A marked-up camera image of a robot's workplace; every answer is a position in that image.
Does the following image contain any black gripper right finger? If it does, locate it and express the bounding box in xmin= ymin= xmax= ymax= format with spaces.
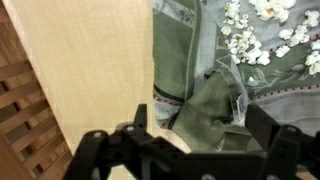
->
xmin=245 ymin=104 xmax=320 ymax=180

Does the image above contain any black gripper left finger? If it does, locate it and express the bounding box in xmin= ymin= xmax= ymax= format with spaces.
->
xmin=63 ymin=103 xmax=158 ymax=180

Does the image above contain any green patterned kitchen towel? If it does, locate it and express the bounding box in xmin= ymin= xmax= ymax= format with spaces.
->
xmin=151 ymin=0 xmax=320 ymax=154

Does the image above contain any scattered white popcorn pile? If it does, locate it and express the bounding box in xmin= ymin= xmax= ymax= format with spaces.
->
xmin=220 ymin=0 xmax=320 ymax=76

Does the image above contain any wooden chair back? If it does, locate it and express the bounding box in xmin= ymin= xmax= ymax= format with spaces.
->
xmin=0 ymin=0 xmax=74 ymax=180

